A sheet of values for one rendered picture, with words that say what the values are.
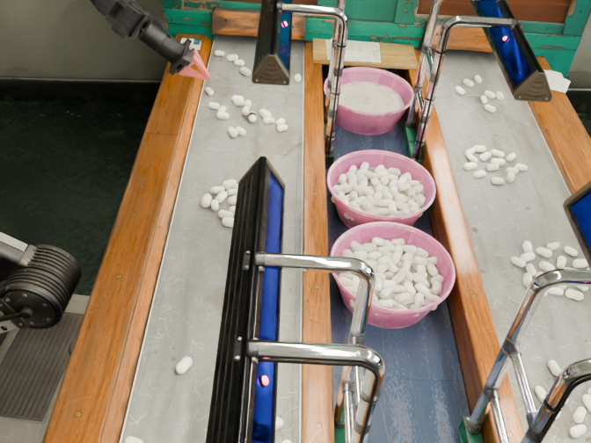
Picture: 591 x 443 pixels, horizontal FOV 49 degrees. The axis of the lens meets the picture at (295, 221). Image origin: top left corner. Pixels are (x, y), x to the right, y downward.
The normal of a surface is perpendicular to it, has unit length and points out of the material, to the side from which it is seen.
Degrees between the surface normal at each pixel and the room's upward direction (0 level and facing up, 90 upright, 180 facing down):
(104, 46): 90
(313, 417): 0
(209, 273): 0
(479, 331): 0
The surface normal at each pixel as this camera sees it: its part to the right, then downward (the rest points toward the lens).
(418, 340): 0.07, -0.74
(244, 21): 0.01, 0.33
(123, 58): 0.07, 0.67
